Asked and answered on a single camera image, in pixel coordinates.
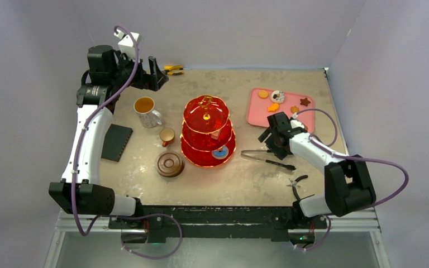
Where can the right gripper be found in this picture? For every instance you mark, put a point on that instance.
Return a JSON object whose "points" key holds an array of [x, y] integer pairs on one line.
{"points": [[271, 134]]}

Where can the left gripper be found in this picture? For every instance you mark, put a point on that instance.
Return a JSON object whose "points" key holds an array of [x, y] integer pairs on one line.
{"points": [[152, 81]]}

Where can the black serving tongs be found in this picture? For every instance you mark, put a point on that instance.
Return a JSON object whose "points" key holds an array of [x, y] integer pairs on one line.
{"points": [[249, 154]]}

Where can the pink serving tray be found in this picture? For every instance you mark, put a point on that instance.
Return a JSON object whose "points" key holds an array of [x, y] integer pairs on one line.
{"points": [[257, 107]]}

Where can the blue frosted donut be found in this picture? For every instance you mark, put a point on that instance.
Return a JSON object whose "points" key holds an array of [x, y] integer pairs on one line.
{"points": [[221, 153]]}

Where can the red three-tier cake stand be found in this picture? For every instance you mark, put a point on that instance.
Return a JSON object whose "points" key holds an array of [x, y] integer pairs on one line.
{"points": [[202, 116]]}

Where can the pink layered cake slice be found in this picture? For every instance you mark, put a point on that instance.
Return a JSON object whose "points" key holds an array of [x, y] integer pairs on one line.
{"points": [[216, 134]]}

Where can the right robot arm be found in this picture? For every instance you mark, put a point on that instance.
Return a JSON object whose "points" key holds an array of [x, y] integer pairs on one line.
{"points": [[347, 183]]}

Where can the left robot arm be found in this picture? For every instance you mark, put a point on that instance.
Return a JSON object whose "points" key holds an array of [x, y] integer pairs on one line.
{"points": [[79, 189]]}

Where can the white mug with tea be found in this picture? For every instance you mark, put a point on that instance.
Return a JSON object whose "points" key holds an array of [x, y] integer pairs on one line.
{"points": [[145, 108]]}

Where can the orange duck pastry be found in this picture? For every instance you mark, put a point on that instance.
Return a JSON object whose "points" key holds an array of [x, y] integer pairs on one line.
{"points": [[273, 107]]}

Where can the flower-shaped orange cookie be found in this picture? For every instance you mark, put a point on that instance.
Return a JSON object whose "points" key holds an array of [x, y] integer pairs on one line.
{"points": [[294, 109]]}

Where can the white chocolate-drizzled donut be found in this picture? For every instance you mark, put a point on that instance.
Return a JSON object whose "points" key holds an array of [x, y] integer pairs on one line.
{"points": [[277, 96]]}

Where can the brown star cookie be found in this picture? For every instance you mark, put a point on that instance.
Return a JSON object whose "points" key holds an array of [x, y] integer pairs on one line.
{"points": [[305, 102]]}

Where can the round orange cookie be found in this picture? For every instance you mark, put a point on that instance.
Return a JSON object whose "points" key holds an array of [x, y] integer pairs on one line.
{"points": [[263, 94]]}

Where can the small copper cup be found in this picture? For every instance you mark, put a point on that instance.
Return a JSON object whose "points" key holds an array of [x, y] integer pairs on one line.
{"points": [[167, 136]]}

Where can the round brown wooden lid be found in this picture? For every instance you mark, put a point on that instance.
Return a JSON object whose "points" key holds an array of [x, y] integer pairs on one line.
{"points": [[169, 164]]}

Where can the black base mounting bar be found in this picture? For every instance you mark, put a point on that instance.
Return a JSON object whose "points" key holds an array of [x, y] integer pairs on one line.
{"points": [[160, 222]]}

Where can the yellow-handled pliers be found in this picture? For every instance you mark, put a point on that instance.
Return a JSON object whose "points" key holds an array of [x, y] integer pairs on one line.
{"points": [[174, 70]]}

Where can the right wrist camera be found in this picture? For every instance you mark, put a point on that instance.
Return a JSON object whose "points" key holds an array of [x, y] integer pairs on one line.
{"points": [[295, 123]]}

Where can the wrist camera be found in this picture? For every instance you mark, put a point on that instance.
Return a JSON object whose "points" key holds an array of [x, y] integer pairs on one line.
{"points": [[126, 45], [295, 123]]}

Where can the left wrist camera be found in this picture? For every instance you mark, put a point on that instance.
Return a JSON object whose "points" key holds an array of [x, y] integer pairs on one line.
{"points": [[126, 45]]}

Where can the black-handled pliers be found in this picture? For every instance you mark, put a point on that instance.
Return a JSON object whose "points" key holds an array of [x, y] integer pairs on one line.
{"points": [[293, 184]]}

